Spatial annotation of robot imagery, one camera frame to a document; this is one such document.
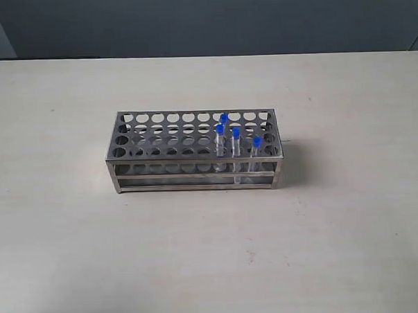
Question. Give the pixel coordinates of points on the blue capped tube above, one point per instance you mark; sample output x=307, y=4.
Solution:
x=220, y=147
x=236, y=148
x=254, y=152
x=223, y=118

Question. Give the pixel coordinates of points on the stainless steel test tube rack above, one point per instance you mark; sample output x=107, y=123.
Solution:
x=176, y=150

